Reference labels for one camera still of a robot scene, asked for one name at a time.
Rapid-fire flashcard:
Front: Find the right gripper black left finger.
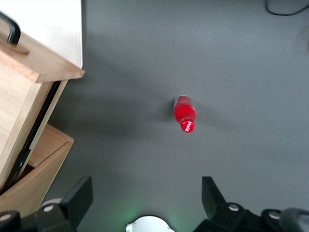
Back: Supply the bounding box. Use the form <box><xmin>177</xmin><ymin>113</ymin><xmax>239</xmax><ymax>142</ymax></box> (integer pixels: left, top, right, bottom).
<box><xmin>35</xmin><ymin>176</ymin><xmax>94</xmax><ymax>232</ymax></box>

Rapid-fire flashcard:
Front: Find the thin black table cable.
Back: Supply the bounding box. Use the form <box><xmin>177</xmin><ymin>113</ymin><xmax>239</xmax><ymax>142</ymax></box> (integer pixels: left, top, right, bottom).
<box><xmin>265</xmin><ymin>0</ymin><xmax>309</xmax><ymax>16</ymax></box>

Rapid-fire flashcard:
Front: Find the black metal drawer handle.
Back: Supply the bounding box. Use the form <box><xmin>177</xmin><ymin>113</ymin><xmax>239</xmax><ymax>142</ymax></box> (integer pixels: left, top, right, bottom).
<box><xmin>0</xmin><ymin>11</ymin><xmax>22</xmax><ymax>45</ymax></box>

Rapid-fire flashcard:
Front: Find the oak wooden drawer cabinet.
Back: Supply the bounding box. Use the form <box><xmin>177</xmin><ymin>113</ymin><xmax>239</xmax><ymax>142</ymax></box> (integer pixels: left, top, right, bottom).
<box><xmin>0</xmin><ymin>123</ymin><xmax>75</xmax><ymax>218</ymax></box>

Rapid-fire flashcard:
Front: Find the red plastic bottle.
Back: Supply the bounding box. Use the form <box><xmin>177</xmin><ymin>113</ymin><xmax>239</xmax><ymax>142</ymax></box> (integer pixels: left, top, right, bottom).
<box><xmin>173</xmin><ymin>95</ymin><xmax>197</xmax><ymax>134</ymax></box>

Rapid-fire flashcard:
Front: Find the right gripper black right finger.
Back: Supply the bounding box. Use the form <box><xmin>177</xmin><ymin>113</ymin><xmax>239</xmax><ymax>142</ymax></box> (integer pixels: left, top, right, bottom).
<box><xmin>195</xmin><ymin>176</ymin><xmax>262</xmax><ymax>232</ymax></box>

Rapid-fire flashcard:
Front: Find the black drawer slide rail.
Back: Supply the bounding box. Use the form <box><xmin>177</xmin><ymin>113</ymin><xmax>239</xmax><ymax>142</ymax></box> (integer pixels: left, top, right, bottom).
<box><xmin>0</xmin><ymin>81</ymin><xmax>61</xmax><ymax>194</ymax></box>

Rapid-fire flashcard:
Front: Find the wooden drawer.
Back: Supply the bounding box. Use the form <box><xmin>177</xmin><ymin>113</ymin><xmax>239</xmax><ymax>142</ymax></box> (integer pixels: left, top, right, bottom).
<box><xmin>0</xmin><ymin>11</ymin><xmax>86</xmax><ymax>191</ymax></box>

